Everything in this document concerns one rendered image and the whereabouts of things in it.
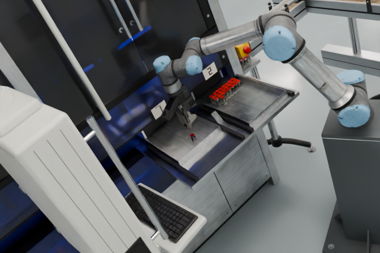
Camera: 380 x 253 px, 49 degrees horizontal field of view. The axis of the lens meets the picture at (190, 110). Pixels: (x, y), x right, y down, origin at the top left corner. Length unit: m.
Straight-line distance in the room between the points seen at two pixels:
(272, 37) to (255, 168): 1.28
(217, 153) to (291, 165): 1.16
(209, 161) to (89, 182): 0.68
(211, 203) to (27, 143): 1.50
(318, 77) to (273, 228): 1.26
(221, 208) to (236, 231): 0.20
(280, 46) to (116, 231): 0.85
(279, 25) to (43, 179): 0.94
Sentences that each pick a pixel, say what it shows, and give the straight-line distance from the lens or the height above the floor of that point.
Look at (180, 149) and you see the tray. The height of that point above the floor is 0.88.
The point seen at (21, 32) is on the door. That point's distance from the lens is 1.69.
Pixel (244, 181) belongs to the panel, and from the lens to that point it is 2.60.
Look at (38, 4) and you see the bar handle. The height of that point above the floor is 1.73.
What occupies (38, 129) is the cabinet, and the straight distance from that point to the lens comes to 1.20.
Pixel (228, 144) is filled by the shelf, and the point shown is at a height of 0.88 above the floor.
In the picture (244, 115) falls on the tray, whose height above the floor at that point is 0.88.
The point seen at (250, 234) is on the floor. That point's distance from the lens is 2.64.
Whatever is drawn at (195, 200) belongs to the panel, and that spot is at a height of 0.39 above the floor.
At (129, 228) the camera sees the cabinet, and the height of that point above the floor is 1.06.
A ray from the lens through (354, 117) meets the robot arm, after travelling 1.70.
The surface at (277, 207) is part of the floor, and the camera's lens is 2.71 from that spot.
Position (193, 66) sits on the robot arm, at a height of 1.29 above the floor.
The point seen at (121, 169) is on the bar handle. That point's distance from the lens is 1.37.
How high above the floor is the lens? 2.06
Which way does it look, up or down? 33 degrees down
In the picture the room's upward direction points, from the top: 25 degrees counter-clockwise
